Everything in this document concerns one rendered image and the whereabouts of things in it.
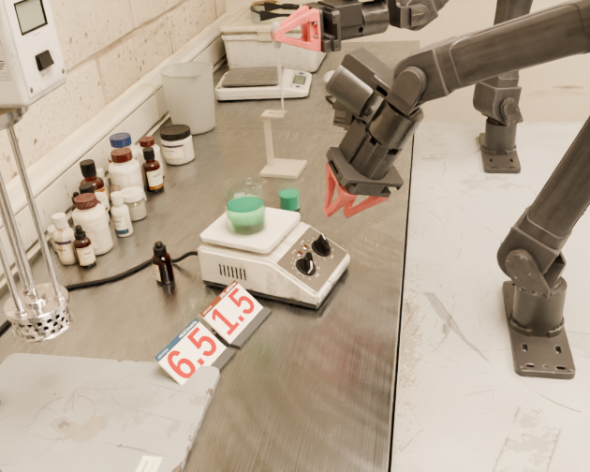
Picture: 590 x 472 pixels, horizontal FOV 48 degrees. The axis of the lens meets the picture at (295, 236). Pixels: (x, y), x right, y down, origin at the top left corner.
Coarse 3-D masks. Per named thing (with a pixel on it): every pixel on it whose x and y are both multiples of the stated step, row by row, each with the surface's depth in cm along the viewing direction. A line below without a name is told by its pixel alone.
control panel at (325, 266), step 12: (300, 240) 102; (312, 240) 103; (288, 252) 99; (312, 252) 101; (336, 252) 103; (288, 264) 97; (324, 264) 100; (336, 264) 101; (300, 276) 96; (312, 276) 97; (324, 276) 98; (312, 288) 95
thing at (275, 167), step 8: (264, 112) 136; (272, 112) 136; (280, 112) 135; (264, 120) 136; (264, 128) 137; (272, 136) 139; (272, 144) 139; (272, 152) 140; (272, 160) 140; (280, 160) 144; (288, 160) 143; (296, 160) 143; (304, 160) 143; (264, 168) 141; (272, 168) 140; (280, 168) 140; (288, 168) 140; (296, 168) 140; (264, 176) 139; (272, 176) 138
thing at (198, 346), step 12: (192, 336) 88; (204, 336) 89; (180, 348) 86; (192, 348) 87; (204, 348) 88; (216, 348) 89; (168, 360) 84; (180, 360) 85; (192, 360) 86; (204, 360) 87; (180, 372) 84; (192, 372) 85
